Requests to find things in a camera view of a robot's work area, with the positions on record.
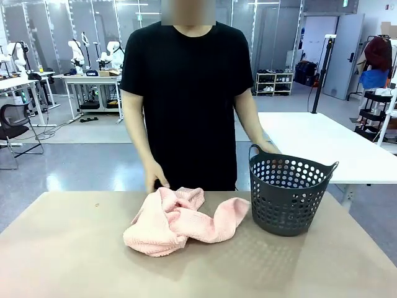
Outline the white desk with monitor lights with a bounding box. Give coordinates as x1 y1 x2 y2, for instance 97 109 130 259
0 71 61 128

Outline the dark red hanging jacket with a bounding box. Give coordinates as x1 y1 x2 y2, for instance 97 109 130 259
364 36 393 74

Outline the person's left forearm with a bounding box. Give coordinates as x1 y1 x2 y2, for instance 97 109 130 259
238 111 269 145

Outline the person's right forearm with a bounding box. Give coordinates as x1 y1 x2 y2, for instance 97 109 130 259
123 120 156 168

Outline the black luggage case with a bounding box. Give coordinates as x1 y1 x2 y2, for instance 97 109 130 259
294 61 319 87

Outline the pink terry towel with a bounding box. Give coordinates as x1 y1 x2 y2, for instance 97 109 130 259
122 186 251 258

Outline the dark grey perforated laundry basket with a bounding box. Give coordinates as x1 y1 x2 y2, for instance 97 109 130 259
248 143 340 237

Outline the person in black T-shirt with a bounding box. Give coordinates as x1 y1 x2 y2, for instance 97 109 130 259
119 20 255 192

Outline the blue hanging bag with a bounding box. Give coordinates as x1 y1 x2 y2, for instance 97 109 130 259
359 68 390 89

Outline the white desk carrying robots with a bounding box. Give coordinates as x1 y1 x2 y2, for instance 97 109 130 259
51 73 125 124

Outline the large white table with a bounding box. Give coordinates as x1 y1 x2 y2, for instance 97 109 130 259
257 111 397 205

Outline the black mesh office chair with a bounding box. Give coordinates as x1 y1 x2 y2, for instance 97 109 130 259
0 103 45 171

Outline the large cardboard box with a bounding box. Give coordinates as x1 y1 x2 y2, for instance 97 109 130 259
380 21 397 40

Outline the black trolley cart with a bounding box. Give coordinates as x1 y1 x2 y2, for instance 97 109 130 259
355 89 396 143

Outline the grey door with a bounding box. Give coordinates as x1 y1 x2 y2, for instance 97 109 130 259
322 14 365 101

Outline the white shoe rack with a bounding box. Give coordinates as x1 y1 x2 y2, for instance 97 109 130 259
254 71 295 96

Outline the person's right hand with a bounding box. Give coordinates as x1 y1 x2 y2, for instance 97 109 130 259
145 160 171 193

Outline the person's left hand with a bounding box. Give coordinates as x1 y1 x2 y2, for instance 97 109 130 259
256 140 282 155

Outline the white shelf frame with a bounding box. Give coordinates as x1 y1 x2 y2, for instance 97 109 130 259
377 89 397 153

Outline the black tripod pole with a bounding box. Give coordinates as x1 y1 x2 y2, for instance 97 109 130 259
311 34 337 114

